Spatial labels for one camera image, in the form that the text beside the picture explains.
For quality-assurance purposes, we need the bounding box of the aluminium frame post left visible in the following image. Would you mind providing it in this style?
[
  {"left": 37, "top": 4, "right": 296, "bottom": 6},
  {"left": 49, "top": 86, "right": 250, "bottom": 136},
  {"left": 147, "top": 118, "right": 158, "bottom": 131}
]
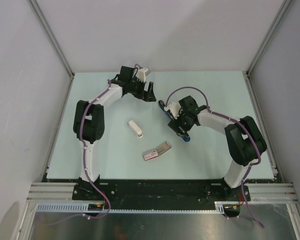
[{"left": 27, "top": 0, "right": 75, "bottom": 77}]

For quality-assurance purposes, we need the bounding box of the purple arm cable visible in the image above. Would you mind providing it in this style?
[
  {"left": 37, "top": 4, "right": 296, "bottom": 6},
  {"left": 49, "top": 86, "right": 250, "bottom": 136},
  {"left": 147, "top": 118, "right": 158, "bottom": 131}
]
[
  {"left": 37, "top": 63, "right": 142, "bottom": 226},
  {"left": 165, "top": 86, "right": 265, "bottom": 229}
]

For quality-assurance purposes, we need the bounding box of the red white staple box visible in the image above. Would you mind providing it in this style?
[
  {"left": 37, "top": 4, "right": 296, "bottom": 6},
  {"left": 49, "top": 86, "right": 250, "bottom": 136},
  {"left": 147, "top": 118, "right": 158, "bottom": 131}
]
[{"left": 142, "top": 149, "right": 159, "bottom": 161}]

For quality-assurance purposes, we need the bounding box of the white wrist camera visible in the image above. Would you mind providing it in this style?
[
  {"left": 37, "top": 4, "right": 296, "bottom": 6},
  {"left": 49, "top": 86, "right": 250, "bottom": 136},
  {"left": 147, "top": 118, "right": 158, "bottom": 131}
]
[
  {"left": 135, "top": 67, "right": 151, "bottom": 83},
  {"left": 164, "top": 102, "right": 181, "bottom": 119}
]

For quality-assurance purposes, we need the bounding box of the aluminium frame post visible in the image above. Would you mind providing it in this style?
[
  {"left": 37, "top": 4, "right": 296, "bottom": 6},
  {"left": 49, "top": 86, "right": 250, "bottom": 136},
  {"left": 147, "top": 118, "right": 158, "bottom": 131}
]
[
  {"left": 27, "top": 0, "right": 75, "bottom": 77},
  {"left": 244, "top": 0, "right": 296, "bottom": 76}
]

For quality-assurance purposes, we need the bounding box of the aluminium frame crossbar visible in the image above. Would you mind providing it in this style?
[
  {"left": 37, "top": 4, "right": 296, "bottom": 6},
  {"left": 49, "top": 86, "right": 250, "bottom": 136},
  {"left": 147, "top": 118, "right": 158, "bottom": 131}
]
[{"left": 26, "top": 182, "right": 299, "bottom": 204}]

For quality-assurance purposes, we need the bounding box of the aluminium frame post right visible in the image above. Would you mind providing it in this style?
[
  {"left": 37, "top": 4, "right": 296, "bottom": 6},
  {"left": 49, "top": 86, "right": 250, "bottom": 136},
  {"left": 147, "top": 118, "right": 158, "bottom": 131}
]
[{"left": 244, "top": 0, "right": 296, "bottom": 76}]

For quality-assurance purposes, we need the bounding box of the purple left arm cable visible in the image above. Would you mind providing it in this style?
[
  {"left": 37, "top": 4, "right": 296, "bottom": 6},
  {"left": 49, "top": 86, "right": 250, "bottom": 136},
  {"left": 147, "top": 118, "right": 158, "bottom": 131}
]
[{"left": 37, "top": 63, "right": 142, "bottom": 226}]

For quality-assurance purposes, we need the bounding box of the white slotted cable duct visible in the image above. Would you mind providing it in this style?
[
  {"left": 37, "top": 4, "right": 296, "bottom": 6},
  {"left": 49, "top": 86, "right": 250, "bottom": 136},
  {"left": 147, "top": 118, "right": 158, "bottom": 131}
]
[{"left": 36, "top": 202, "right": 224, "bottom": 214}]

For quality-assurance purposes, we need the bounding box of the blue and black stapler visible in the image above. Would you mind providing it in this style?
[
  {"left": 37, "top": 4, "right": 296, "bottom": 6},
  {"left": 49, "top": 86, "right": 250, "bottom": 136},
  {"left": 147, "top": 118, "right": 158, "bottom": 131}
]
[{"left": 157, "top": 99, "right": 192, "bottom": 143}]

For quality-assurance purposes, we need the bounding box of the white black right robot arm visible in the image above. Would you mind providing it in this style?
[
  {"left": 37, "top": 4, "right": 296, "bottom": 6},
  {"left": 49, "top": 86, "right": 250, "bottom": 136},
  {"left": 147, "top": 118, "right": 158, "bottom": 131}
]
[{"left": 160, "top": 95, "right": 267, "bottom": 201}]

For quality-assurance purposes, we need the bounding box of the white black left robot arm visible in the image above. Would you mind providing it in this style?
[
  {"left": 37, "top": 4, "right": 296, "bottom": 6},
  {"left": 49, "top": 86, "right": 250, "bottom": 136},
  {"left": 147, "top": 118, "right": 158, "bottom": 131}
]
[{"left": 73, "top": 64, "right": 157, "bottom": 200}]

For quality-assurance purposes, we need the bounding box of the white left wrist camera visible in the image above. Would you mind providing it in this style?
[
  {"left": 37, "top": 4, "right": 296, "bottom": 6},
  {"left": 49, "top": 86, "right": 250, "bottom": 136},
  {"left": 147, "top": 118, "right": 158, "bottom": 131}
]
[{"left": 135, "top": 67, "right": 151, "bottom": 83}]

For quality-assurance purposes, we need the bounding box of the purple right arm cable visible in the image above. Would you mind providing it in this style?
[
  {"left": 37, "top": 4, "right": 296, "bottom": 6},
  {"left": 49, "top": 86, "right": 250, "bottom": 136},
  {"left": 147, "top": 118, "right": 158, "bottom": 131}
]
[{"left": 165, "top": 86, "right": 265, "bottom": 229}]

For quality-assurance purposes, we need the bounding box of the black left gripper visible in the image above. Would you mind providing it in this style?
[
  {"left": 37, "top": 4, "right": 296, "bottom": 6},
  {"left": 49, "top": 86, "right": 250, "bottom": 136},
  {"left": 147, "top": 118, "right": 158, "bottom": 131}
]
[{"left": 128, "top": 77, "right": 156, "bottom": 103}]

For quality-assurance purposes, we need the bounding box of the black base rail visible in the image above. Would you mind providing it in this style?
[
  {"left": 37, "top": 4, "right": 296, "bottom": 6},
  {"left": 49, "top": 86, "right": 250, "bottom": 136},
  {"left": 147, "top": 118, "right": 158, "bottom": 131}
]
[{"left": 72, "top": 179, "right": 251, "bottom": 210}]

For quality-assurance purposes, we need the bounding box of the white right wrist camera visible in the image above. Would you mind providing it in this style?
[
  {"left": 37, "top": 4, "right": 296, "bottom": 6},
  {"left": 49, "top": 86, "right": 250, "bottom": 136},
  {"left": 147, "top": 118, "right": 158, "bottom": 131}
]
[{"left": 164, "top": 102, "right": 181, "bottom": 119}]

